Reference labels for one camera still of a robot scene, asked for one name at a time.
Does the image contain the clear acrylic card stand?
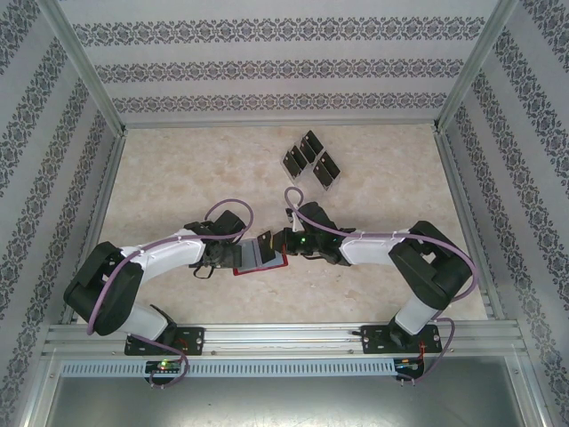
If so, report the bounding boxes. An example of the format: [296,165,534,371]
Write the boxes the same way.
[281,129,343,193]

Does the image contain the small circuit board with lights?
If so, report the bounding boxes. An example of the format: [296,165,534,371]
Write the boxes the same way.
[395,355,426,373]
[144,359,184,375]

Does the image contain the aluminium side rail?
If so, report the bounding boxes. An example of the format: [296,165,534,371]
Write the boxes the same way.
[433,126,508,321]
[55,131,128,328]

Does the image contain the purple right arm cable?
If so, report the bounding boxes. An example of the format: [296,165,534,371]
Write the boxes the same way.
[284,186,479,388]

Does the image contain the grey sheet metal panel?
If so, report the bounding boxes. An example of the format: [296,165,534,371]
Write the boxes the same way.
[42,353,548,427]

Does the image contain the aluminium frame post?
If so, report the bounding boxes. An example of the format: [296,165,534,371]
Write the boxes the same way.
[430,0,521,134]
[37,0,130,137]

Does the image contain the slotted grey cable duct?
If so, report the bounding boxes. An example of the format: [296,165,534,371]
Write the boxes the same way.
[60,358,397,378]

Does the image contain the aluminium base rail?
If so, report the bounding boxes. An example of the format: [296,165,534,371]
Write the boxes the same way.
[42,319,524,357]

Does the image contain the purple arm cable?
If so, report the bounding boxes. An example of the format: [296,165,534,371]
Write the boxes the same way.
[86,197,257,391]
[284,186,479,388]

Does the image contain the red leather card holder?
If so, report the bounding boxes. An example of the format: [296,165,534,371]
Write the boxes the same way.
[232,238,289,278]

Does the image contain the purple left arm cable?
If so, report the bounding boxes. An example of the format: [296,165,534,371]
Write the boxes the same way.
[86,197,257,391]

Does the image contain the black credit card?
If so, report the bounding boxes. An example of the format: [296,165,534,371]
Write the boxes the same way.
[282,151,303,179]
[296,137,319,162]
[317,150,342,177]
[310,159,335,187]
[301,130,326,155]
[256,230,277,264]
[287,145,308,173]

